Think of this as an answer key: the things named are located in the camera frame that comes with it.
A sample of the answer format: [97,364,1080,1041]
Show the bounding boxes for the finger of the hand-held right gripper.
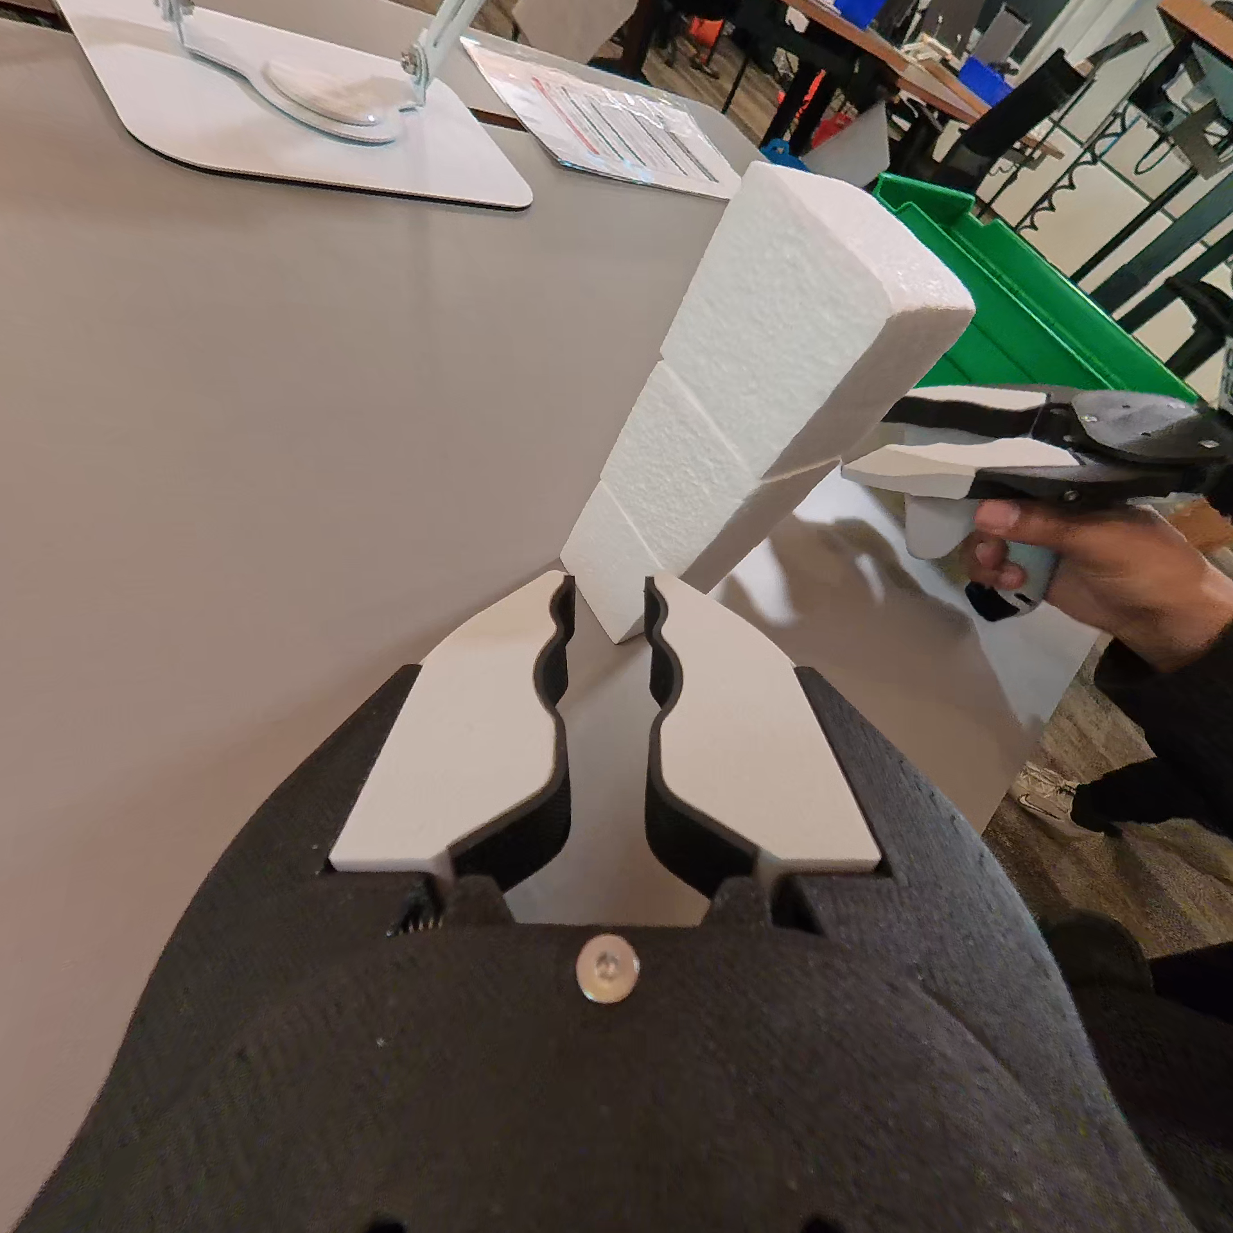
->
[841,437,1080,501]
[881,386,1051,449]

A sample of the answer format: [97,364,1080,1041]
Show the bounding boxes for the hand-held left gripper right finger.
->
[643,575,885,897]

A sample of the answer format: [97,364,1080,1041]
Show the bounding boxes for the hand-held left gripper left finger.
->
[328,571,577,893]

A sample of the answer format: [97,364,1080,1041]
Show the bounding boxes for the large white foam block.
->
[656,162,976,480]

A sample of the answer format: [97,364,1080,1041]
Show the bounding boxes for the small white foam block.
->
[560,483,771,643]

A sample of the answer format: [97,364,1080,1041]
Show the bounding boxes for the medium white foam block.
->
[599,361,848,571]

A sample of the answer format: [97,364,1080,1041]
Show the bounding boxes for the person's right forearm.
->
[1093,579,1233,771]

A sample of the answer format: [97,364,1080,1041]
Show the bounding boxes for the grey desk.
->
[0,0,1102,1224]

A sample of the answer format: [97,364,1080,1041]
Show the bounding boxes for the person's right hand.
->
[963,498,1233,675]

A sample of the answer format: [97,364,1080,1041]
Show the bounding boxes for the green plastic bin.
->
[872,172,1200,406]

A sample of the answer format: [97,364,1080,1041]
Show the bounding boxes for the white leaning board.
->
[809,101,891,186]
[510,0,638,62]

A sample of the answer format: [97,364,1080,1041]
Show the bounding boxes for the person's grey shoe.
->
[1009,761,1080,822]

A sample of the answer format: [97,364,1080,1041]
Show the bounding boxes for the black office chair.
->
[940,33,1151,207]

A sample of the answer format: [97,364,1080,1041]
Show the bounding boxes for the wooden background table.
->
[784,0,1064,159]

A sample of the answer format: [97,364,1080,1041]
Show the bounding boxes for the person's black trouser leg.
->
[1039,909,1233,1233]
[1069,755,1233,838]

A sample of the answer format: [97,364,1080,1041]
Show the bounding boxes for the laminated paper sheet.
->
[461,35,741,202]

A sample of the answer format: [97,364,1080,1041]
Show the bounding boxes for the white metal stand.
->
[160,0,486,147]

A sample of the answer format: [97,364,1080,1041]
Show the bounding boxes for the black desk frame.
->
[1069,59,1233,334]

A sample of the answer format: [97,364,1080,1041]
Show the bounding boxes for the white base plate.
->
[52,0,532,209]

